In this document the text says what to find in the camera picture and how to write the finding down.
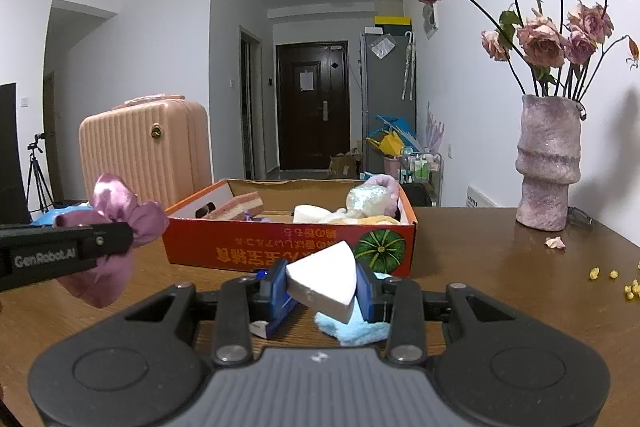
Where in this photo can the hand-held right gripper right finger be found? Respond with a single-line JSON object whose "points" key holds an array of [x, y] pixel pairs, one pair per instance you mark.
{"points": [[366, 294]]}

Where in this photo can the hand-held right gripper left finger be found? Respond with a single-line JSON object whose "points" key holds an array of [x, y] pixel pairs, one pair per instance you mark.
{"points": [[277, 294]]}

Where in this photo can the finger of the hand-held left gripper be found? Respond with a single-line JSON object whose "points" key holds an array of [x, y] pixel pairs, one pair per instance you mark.
{"points": [[114, 239]]}

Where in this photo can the purple satin scrunchie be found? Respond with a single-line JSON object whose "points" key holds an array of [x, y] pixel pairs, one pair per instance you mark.
{"points": [[112, 202]]}

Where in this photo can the white makeup sponge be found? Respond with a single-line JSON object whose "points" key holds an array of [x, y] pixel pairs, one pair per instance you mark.
{"points": [[322, 279]]}

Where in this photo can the red cardboard box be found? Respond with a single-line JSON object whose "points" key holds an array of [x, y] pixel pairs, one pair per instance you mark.
{"points": [[300, 249]]}

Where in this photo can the yellow white plush toy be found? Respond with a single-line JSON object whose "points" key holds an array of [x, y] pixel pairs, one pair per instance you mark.
{"points": [[312, 213]]}

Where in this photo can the white plastic bag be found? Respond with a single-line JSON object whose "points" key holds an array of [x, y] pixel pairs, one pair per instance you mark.
{"points": [[367, 199]]}

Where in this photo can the pink layered sponge block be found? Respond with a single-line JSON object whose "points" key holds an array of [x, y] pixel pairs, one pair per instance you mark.
{"points": [[235, 206]]}

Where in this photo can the purple fluffy towel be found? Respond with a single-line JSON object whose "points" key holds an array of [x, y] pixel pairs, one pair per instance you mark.
{"points": [[387, 187]]}

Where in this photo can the small blue white box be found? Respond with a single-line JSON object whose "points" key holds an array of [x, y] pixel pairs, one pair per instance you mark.
{"points": [[272, 324]]}

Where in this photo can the light blue plush toy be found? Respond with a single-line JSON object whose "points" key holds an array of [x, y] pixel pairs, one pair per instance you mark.
{"points": [[355, 332]]}

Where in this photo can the pink ribbed suitcase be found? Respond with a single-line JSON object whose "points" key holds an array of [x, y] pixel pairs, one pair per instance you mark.
{"points": [[145, 157]]}

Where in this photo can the black paper bag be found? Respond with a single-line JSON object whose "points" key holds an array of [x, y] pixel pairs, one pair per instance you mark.
{"points": [[12, 157]]}

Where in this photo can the black duffel bag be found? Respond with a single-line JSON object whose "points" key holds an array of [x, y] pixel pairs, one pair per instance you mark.
{"points": [[422, 196]]}

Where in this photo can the brown cardboard floor box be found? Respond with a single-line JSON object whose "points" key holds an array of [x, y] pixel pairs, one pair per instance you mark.
{"points": [[345, 167]]}

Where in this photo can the cart with bottles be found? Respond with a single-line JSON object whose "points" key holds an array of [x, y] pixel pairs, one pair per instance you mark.
{"points": [[420, 167]]}

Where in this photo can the blue yellow folded items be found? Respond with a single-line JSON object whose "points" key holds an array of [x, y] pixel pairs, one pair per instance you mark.
{"points": [[390, 139]]}

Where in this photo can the dark brown entrance door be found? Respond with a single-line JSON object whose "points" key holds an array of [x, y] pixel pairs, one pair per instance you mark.
{"points": [[312, 122]]}

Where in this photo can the dark framed side door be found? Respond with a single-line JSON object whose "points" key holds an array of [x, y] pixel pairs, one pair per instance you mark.
{"points": [[250, 107]]}

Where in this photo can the fallen pink petal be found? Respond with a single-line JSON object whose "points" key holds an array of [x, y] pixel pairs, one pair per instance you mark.
{"points": [[555, 243]]}

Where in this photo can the grey refrigerator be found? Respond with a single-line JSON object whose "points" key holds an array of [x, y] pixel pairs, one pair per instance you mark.
{"points": [[390, 97]]}

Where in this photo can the pink textured vase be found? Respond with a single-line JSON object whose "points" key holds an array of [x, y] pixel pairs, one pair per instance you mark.
{"points": [[547, 162]]}

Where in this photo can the black eyeglasses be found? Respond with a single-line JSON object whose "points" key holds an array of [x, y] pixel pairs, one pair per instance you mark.
{"points": [[580, 217]]}

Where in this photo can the hanging white umbrella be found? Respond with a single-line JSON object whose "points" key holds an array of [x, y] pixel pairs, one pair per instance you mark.
{"points": [[409, 67]]}

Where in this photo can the clear plastic document pouch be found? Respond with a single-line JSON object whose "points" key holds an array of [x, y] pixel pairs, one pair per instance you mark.
{"points": [[382, 48]]}

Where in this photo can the scattered yellow crumbs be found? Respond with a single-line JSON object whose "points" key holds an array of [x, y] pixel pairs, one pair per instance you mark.
{"points": [[631, 289]]}

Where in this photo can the yellow black box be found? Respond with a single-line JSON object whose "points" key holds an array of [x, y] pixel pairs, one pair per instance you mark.
{"points": [[394, 24]]}

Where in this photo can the dried pink roses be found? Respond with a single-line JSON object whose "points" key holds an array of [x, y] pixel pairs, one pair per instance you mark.
{"points": [[542, 42]]}

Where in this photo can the black camera tripod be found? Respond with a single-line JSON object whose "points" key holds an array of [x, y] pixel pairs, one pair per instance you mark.
{"points": [[37, 177]]}

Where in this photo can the purple wall decoration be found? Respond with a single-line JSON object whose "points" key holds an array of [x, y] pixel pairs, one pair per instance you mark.
{"points": [[435, 127]]}

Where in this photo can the wall poster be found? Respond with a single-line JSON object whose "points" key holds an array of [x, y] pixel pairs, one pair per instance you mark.
{"points": [[430, 22]]}

